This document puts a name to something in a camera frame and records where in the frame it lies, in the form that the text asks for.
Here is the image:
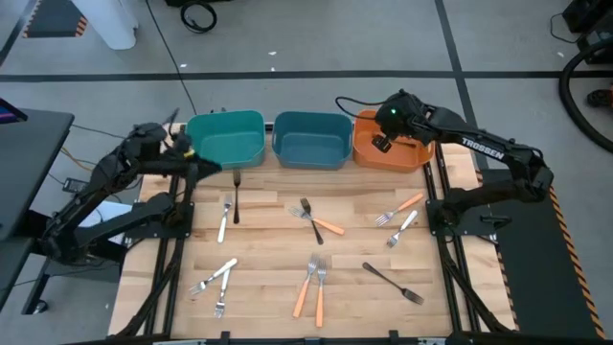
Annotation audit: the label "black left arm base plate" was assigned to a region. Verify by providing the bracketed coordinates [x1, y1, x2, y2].
[123, 200, 195, 241]

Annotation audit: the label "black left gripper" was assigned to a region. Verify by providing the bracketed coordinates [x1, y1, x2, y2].
[157, 143, 224, 176]

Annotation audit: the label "orange plastic bin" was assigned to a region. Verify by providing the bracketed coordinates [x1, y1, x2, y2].
[352, 108, 436, 174]

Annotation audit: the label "black front frame bar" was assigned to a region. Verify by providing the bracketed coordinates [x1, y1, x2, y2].
[61, 329, 613, 345]

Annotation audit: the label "white paper sheet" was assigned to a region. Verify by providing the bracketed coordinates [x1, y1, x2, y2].
[79, 199, 135, 246]

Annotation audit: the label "black desk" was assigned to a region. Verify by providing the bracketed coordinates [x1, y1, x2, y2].
[0, 107, 126, 316]

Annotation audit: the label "black right table frame rails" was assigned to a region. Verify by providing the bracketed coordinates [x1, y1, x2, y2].
[420, 141, 516, 336]

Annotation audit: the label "black equipment case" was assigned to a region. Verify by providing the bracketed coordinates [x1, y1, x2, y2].
[562, 0, 613, 66]

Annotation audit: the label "thick black hose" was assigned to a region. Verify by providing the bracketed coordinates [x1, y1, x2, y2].
[558, 35, 613, 154]

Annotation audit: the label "coiled black cable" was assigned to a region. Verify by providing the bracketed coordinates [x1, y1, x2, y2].
[179, 0, 219, 35]

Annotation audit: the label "laptop screen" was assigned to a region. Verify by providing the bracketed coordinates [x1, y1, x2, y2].
[0, 97, 29, 125]

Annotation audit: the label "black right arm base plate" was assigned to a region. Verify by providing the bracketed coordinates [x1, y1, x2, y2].
[425, 198, 500, 240]

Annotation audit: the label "orange handled fork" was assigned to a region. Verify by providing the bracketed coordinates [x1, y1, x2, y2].
[292, 252, 321, 319]
[314, 257, 329, 329]
[287, 205, 346, 237]
[375, 192, 425, 228]

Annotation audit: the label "green plastic bin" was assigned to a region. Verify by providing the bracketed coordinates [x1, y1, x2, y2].
[185, 109, 267, 172]

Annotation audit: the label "black mat hazard striped edge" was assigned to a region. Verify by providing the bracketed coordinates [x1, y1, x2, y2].
[478, 170, 607, 340]

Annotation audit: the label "blue plastic bin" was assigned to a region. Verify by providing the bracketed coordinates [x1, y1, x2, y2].
[271, 110, 354, 172]

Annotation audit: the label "black red floor object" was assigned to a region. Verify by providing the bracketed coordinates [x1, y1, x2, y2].
[586, 85, 613, 109]

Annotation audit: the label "white pillar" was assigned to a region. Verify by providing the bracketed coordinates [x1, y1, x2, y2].
[71, 0, 140, 52]

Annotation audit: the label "black table frame rails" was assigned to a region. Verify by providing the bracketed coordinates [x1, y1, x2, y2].
[420, 141, 516, 336]
[114, 122, 197, 339]

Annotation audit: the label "black fork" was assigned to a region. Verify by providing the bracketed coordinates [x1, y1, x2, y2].
[361, 261, 426, 307]
[299, 196, 326, 246]
[232, 169, 241, 225]

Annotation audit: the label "black left table frame rails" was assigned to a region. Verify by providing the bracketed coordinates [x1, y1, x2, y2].
[114, 122, 197, 339]

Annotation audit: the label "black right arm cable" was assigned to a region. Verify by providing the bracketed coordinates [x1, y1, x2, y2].
[334, 95, 384, 122]

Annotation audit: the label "black floor cable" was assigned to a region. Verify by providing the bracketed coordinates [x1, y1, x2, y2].
[145, 0, 198, 116]

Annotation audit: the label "small black hazard striped mat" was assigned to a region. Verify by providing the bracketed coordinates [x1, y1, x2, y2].
[21, 0, 90, 38]

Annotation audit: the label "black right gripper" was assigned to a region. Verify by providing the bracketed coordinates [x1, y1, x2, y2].
[371, 88, 435, 154]

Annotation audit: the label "black power adapter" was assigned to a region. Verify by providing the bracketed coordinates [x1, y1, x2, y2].
[61, 176, 88, 195]

